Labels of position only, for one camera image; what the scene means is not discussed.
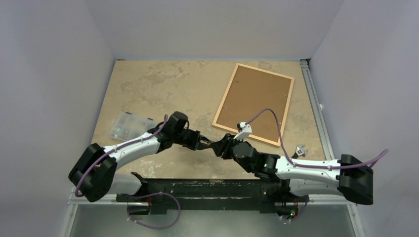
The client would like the aluminium side rail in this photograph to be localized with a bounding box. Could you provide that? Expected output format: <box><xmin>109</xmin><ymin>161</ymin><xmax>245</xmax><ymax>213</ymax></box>
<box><xmin>299</xmin><ymin>59</ymin><xmax>335</xmax><ymax>160</ymax></box>

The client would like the wooden picture frame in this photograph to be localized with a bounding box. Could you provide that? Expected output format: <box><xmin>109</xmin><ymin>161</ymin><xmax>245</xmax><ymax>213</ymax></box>
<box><xmin>212</xmin><ymin>63</ymin><xmax>294</xmax><ymax>147</ymax></box>

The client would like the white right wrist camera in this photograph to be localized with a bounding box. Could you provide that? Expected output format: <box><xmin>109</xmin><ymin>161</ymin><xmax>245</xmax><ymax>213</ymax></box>
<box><xmin>234</xmin><ymin>122</ymin><xmax>252</xmax><ymax>141</ymax></box>

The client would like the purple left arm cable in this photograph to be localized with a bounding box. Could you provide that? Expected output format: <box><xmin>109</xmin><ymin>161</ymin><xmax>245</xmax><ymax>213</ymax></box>
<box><xmin>74</xmin><ymin>114</ymin><xmax>169</xmax><ymax>198</ymax></box>

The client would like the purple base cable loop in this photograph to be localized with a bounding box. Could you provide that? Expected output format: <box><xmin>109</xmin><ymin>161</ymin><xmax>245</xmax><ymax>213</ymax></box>
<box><xmin>126</xmin><ymin>192</ymin><xmax>181</xmax><ymax>231</ymax></box>

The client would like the clear plastic screw box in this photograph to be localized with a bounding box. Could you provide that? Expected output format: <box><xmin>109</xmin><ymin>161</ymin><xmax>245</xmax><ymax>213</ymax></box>
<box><xmin>109</xmin><ymin>112</ymin><xmax>156</xmax><ymax>141</ymax></box>

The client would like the aluminium front rail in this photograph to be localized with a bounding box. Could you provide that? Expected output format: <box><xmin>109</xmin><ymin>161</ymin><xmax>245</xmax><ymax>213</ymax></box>
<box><xmin>81</xmin><ymin>184</ymin><xmax>349</xmax><ymax>209</ymax></box>

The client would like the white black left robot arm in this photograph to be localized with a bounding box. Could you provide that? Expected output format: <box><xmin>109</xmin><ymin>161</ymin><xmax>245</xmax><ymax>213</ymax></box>
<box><xmin>68</xmin><ymin>111</ymin><xmax>213</xmax><ymax>202</ymax></box>

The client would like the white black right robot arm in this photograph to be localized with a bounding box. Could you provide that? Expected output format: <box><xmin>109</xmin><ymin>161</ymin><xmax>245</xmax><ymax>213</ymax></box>
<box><xmin>210</xmin><ymin>134</ymin><xmax>374</xmax><ymax>205</ymax></box>

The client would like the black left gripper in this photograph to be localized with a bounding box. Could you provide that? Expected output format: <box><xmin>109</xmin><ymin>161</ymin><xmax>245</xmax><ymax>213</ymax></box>
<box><xmin>173</xmin><ymin>129</ymin><xmax>211</xmax><ymax>151</ymax></box>

